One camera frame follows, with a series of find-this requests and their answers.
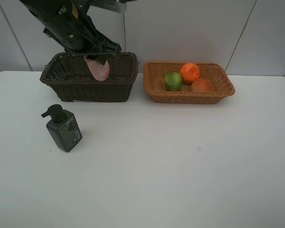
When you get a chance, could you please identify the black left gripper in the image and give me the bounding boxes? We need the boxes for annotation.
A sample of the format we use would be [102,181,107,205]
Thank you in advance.
[43,4,122,68]

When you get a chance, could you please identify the pink bottle white cap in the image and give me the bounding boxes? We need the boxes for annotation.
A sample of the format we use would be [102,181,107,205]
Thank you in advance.
[84,56,110,81]

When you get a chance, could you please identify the green lime fruit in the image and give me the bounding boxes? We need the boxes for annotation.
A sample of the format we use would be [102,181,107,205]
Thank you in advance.
[164,72,182,92]

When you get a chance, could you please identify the black pump soap bottle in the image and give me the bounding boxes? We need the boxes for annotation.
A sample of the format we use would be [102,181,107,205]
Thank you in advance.
[41,104,82,152]

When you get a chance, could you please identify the orange tangerine fruit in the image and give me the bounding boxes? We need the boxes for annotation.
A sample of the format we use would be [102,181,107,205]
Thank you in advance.
[180,63,200,84]

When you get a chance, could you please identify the red yellow peach fruit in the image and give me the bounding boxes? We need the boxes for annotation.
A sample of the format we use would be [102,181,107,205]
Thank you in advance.
[191,78,212,92]

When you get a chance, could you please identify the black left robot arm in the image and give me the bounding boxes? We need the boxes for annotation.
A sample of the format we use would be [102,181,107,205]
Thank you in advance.
[21,0,122,64]

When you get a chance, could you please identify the dark brown wicker basket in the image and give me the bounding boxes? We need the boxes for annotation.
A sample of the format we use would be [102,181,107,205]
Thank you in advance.
[40,52,138,103]

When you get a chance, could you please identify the orange wicker basket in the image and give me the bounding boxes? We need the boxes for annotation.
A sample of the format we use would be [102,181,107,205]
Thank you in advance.
[143,61,235,104]

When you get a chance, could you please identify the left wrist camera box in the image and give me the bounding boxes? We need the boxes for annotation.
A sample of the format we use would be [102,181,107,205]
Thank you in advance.
[86,0,135,13]

